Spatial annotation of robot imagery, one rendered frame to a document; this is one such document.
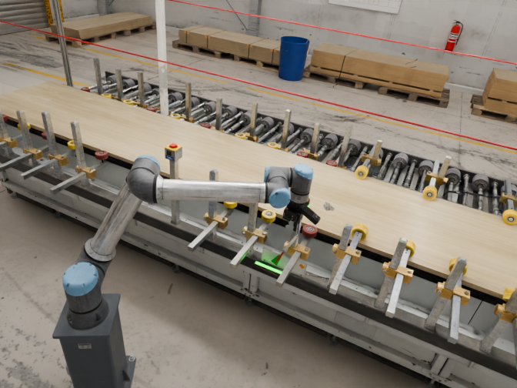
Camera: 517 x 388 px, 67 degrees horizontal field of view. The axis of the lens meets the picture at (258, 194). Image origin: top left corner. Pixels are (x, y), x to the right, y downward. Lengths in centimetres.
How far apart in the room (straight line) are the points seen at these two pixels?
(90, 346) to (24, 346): 83
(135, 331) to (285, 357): 99
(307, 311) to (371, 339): 43
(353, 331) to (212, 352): 90
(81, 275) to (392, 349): 185
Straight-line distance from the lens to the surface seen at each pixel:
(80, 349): 221
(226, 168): 263
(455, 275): 195
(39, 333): 297
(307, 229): 216
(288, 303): 275
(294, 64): 757
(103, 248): 201
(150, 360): 268
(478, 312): 237
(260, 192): 159
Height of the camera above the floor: 221
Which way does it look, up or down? 33 degrees down
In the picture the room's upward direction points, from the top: 6 degrees clockwise
